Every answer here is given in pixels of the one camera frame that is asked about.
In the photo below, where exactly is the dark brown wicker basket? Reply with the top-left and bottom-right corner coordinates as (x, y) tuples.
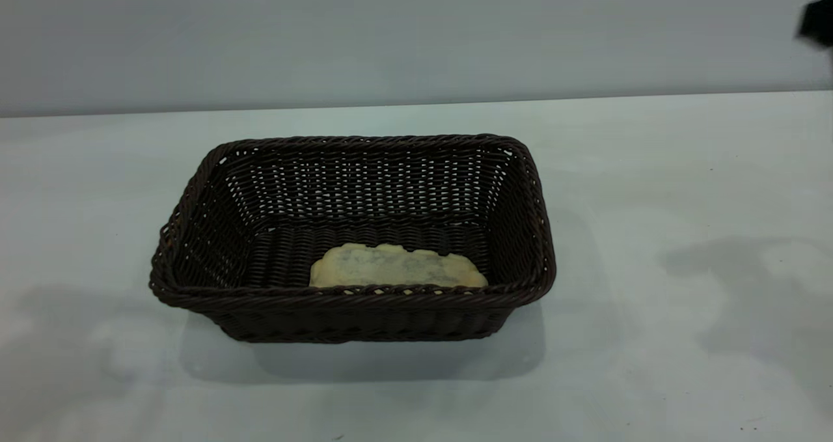
(150, 134), (557, 344)

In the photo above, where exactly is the ridged golden bread roll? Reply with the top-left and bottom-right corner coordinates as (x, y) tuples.
(310, 243), (489, 290)

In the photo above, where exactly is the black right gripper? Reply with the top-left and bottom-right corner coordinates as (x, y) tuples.
(796, 0), (833, 75)

